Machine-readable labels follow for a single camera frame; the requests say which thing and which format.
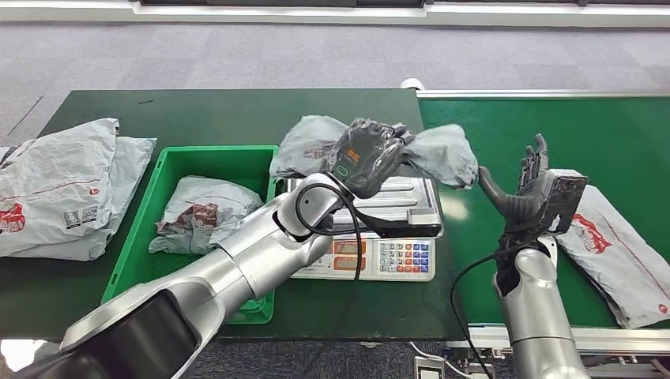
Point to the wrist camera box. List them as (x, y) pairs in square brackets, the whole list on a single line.
[(565, 201), (403, 227)]

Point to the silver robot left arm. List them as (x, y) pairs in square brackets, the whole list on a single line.
[(241, 261)]

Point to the pale grey flat parcel bag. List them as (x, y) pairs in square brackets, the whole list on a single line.
[(133, 167)]

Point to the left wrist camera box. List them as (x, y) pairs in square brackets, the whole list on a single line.
[(403, 227)]

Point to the green plastic crate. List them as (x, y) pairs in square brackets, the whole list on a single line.
[(157, 272)]

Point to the grey parcel red dragon print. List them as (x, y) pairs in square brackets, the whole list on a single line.
[(617, 267)]

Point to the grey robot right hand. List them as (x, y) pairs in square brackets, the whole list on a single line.
[(518, 212)]

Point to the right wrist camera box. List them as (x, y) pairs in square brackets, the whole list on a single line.
[(565, 201)]

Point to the white power strip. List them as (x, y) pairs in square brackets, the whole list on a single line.
[(429, 371)]

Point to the large grey parcel with barcodes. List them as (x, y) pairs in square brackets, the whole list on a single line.
[(57, 178)]

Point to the round chrome base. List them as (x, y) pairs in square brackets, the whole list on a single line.
[(15, 353)]

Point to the long grey parcel red print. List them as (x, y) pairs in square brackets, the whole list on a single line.
[(445, 154)]

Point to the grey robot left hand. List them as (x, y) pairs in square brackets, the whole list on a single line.
[(369, 157)]

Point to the white scale with steel tray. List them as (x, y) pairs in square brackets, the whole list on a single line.
[(403, 259)]

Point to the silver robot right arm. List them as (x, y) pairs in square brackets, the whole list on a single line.
[(534, 324)]

